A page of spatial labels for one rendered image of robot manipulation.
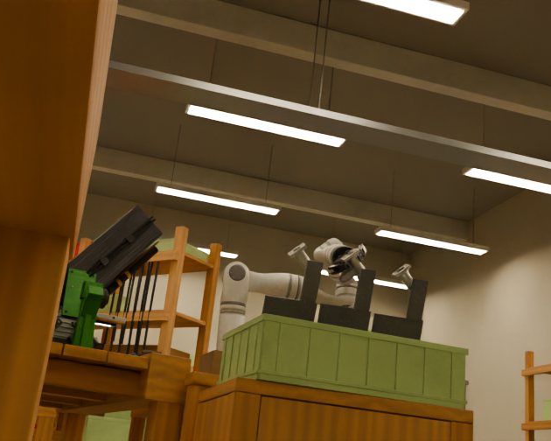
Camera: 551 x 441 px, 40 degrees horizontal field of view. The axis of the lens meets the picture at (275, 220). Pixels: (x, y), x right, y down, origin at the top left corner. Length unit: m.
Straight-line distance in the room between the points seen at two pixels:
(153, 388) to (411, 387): 0.85
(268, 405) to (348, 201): 9.32
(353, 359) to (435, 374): 0.25
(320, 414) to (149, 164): 8.81
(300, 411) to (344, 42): 5.63
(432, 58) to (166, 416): 5.71
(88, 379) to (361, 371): 0.93
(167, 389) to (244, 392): 0.59
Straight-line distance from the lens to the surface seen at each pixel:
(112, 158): 10.62
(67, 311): 3.10
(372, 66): 7.33
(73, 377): 2.53
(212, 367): 2.57
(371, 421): 2.08
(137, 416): 3.35
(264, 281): 2.74
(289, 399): 2.03
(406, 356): 2.14
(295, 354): 2.00
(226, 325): 2.64
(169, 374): 2.53
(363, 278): 2.19
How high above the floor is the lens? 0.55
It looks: 19 degrees up
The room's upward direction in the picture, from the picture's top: 6 degrees clockwise
